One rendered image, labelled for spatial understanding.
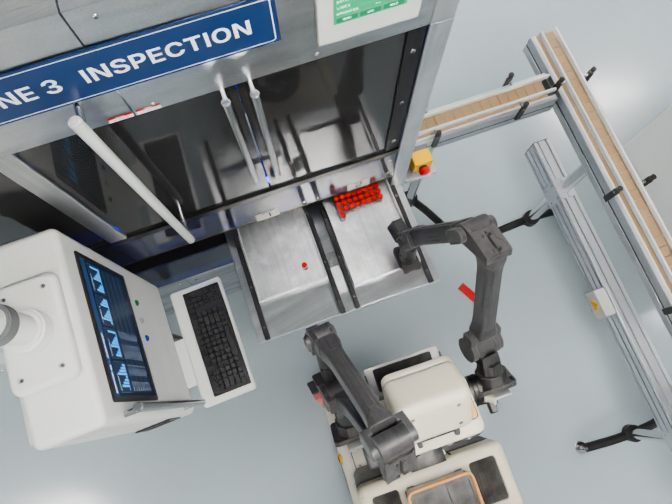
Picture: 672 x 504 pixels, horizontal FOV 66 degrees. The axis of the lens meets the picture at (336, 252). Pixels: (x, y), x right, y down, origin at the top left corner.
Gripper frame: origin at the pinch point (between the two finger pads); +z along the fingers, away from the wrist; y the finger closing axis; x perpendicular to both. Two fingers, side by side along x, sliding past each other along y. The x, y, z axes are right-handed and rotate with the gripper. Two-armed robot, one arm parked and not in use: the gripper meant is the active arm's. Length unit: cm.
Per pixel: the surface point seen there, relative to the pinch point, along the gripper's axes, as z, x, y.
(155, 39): -113, 46, 14
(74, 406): -61, 94, -25
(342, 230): -0.6, 16.2, 22.4
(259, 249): -2, 48, 26
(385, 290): 4.2, 9.7, -4.1
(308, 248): -0.4, 30.6, 20.4
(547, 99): -8, -78, 41
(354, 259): 1.4, 16.1, 10.5
